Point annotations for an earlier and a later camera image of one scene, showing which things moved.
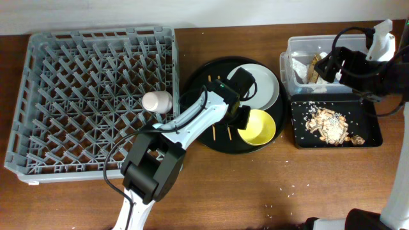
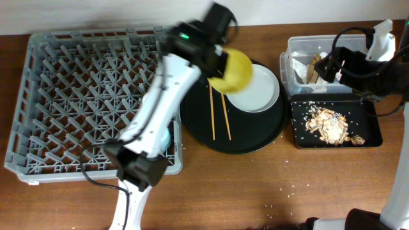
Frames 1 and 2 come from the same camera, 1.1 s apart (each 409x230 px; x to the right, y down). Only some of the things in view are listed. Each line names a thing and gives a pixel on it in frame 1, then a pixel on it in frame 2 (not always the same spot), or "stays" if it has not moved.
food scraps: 333,126 stays
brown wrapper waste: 313,75 stays
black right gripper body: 374,76 stays
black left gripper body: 241,117 to 218,67
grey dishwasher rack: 78,110 stays
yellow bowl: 261,128 to 238,75
